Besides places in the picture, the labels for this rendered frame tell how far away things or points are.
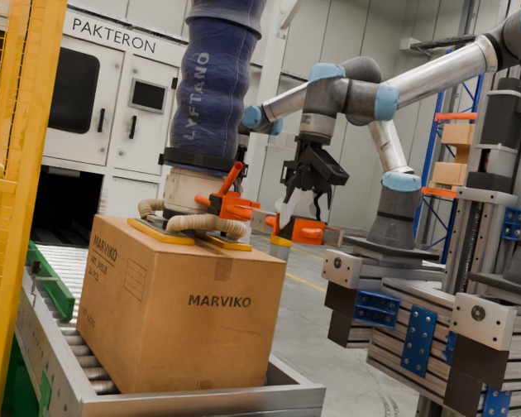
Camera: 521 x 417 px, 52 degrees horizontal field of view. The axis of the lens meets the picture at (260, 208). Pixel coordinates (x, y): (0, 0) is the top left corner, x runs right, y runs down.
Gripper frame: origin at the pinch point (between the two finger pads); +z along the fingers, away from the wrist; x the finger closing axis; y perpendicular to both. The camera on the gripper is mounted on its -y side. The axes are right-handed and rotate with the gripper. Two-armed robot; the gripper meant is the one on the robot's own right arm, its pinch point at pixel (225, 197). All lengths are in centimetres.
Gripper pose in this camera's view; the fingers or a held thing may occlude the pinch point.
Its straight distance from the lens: 206.3
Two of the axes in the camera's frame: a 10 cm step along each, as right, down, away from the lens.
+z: -1.8, 9.8, 0.5
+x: 8.5, 1.3, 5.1
